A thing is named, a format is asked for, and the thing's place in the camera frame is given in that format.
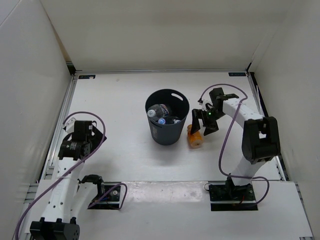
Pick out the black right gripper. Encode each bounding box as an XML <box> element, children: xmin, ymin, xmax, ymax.
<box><xmin>190</xmin><ymin>107</ymin><xmax>227</xmax><ymax>136</ymax></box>

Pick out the orange juice bottle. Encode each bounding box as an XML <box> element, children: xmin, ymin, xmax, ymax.
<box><xmin>187</xmin><ymin>124</ymin><xmax>204</xmax><ymax>149</ymax></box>

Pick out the clear plastic bottle white cap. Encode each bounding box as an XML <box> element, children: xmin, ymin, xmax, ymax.
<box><xmin>171</xmin><ymin>116</ymin><xmax>181</xmax><ymax>124</ymax></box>

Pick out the blue label Pocari Sweat bottle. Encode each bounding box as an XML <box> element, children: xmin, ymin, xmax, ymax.
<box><xmin>157</xmin><ymin>116</ymin><xmax>172</xmax><ymax>125</ymax></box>

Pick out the clear bottle orange blue label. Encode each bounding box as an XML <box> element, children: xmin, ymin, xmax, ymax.
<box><xmin>146</xmin><ymin>104</ymin><xmax>172</xmax><ymax>121</ymax></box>

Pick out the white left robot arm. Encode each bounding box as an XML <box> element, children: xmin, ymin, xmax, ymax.
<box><xmin>29</xmin><ymin>118</ymin><xmax>107</xmax><ymax>240</ymax></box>

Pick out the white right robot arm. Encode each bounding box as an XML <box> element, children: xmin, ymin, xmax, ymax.
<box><xmin>189</xmin><ymin>85</ymin><xmax>281</xmax><ymax>200</ymax></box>

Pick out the dark grey plastic bin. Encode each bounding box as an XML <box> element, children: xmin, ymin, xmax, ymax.
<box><xmin>145</xmin><ymin>89</ymin><xmax>190</xmax><ymax>146</ymax></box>

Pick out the dark label sticker right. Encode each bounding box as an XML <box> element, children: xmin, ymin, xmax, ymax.
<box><xmin>228</xmin><ymin>72</ymin><xmax>247</xmax><ymax>77</ymax></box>

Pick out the dark label sticker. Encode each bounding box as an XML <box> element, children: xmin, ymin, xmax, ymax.
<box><xmin>78</xmin><ymin>75</ymin><xmax>96</xmax><ymax>80</ymax></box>
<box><xmin>228</xmin><ymin>72</ymin><xmax>247</xmax><ymax>77</ymax></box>

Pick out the dark label sticker left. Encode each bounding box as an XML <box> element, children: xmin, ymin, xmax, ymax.
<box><xmin>78</xmin><ymin>75</ymin><xmax>96</xmax><ymax>80</ymax></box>

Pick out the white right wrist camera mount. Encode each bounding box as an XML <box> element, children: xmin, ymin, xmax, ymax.
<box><xmin>198</xmin><ymin>99</ymin><xmax>213</xmax><ymax>111</ymax></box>

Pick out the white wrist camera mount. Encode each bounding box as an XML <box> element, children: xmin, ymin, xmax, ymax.
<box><xmin>62</xmin><ymin>117</ymin><xmax>76</xmax><ymax>134</ymax></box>
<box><xmin>198</xmin><ymin>99</ymin><xmax>213</xmax><ymax>111</ymax></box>

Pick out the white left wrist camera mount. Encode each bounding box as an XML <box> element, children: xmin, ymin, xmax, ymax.
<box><xmin>62</xmin><ymin>117</ymin><xmax>76</xmax><ymax>134</ymax></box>

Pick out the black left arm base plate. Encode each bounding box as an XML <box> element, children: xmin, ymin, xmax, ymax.
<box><xmin>87</xmin><ymin>182</ymin><xmax>122</xmax><ymax>210</ymax></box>

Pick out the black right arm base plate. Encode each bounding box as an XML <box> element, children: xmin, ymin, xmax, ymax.
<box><xmin>204</xmin><ymin>182</ymin><xmax>258</xmax><ymax>212</ymax></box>

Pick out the aluminium table frame rail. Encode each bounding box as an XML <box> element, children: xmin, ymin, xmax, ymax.
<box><xmin>12</xmin><ymin>61</ymin><xmax>77</xmax><ymax>240</ymax></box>

